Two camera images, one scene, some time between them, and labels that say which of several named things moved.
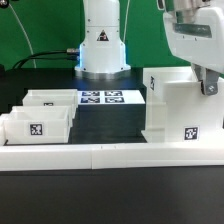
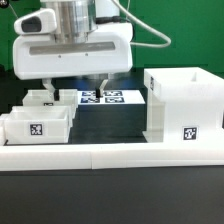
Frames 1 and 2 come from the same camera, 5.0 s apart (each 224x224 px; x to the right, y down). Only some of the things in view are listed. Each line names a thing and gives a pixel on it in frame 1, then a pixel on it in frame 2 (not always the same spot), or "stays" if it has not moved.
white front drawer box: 32,125 stays
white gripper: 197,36 -> 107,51
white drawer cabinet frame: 177,110 stays
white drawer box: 53,97 stays
